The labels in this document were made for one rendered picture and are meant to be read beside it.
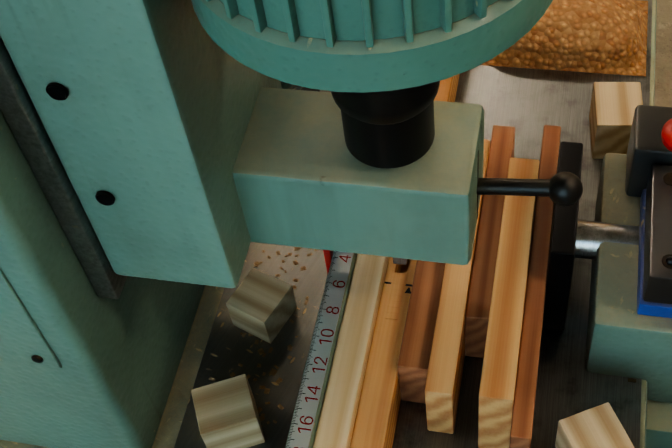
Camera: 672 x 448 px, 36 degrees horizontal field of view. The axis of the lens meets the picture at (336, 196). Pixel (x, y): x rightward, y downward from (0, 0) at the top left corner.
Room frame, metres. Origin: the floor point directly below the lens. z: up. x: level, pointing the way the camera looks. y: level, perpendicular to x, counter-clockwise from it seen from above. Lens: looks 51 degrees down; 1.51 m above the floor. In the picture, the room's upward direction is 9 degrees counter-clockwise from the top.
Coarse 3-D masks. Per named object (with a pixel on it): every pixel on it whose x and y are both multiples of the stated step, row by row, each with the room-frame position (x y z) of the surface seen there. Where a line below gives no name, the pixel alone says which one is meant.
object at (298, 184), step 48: (288, 96) 0.43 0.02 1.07; (288, 144) 0.40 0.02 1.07; (336, 144) 0.39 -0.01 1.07; (432, 144) 0.38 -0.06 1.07; (480, 144) 0.38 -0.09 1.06; (240, 192) 0.38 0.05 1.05; (288, 192) 0.37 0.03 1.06; (336, 192) 0.36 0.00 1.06; (384, 192) 0.35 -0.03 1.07; (432, 192) 0.35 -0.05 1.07; (288, 240) 0.37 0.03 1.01; (336, 240) 0.36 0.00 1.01; (384, 240) 0.35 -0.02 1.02; (432, 240) 0.35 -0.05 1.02
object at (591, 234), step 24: (576, 144) 0.42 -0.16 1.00; (576, 168) 0.40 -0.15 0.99; (576, 216) 0.37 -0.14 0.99; (552, 240) 0.35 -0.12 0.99; (576, 240) 0.37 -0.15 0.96; (600, 240) 0.37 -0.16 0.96; (624, 240) 0.37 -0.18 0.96; (552, 264) 0.34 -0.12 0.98; (552, 288) 0.34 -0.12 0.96; (552, 312) 0.34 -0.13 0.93
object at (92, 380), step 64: (0, 128) 0.37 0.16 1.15; (0, 192) 0.35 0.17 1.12; (0, 256) 0.35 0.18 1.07; (64, 256) 0.37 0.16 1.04; (0, 320) 0.35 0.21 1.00; (64, 320) 0.35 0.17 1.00; (128, 320) 0.39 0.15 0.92; (192, 320) 0.46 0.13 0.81; (0, 384) 0.37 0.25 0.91; (64, 384) 0.35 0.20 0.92; (128, 384) 0.36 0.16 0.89
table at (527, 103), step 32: (480, 96) 0.57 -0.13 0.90; (512, 96) 0.56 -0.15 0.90; (544, 96) 0.55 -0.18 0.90; (576, 96) 0.55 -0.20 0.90; (576, 128) 0.52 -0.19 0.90; (576, 288) 0.37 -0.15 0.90; (576, 320) 0.35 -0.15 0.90; (544, 352) 0.33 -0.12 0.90; (576, 352) 0.33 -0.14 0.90; (544, 384) 0.31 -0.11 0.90; (576, 384) 0.30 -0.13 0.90; (608, 384) 0.30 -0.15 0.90; (640, 384) 0.30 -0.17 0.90; (416, 416) 0.30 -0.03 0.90; (544, 416) 0.28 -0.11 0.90; (640, 416) 0.27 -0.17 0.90
